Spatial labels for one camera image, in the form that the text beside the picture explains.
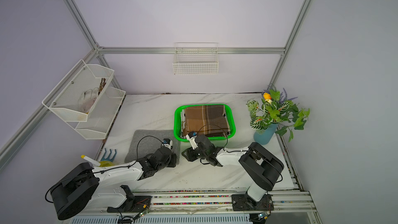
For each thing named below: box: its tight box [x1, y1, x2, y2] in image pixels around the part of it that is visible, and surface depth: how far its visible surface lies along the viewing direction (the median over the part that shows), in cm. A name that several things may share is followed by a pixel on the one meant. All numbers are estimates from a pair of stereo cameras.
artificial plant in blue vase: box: [246, 84, 311, 145], surface depth 71 cm
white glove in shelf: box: [78, 87, 100, 114], surface depth 79 cm
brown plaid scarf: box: [181, 104, 231, 138], surface depth 95 cm
